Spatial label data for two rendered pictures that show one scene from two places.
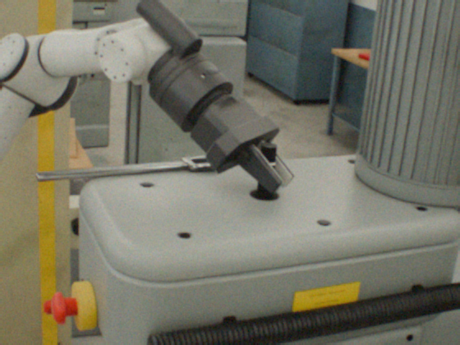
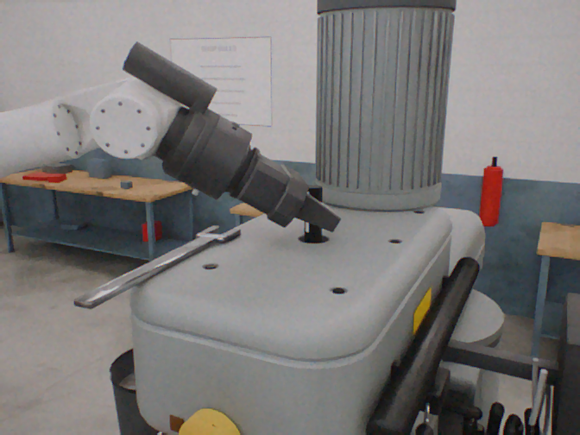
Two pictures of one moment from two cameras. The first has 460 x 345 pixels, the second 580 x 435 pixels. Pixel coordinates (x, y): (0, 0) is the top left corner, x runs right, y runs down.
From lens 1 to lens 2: 0.56 m
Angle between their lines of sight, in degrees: 38
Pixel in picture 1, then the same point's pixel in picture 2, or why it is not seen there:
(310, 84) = not seen: outside the picture
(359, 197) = (372, 218)
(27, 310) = not seen: outside the picture
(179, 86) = (217, 145)
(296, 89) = not seen: outside the picture
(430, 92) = (411, 107)
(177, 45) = (198, 98)
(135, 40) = (147, 99)
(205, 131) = (261, 185)
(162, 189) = (232, 264)
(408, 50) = (387, 72)
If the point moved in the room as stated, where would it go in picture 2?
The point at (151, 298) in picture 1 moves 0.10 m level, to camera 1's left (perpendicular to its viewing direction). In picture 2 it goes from (359, 375) to (265, 422)
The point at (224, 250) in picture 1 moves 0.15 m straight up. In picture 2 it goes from (385, 289) to (393, 134)
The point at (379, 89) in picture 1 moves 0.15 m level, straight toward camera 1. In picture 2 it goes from (358, 117) to (433, 127)
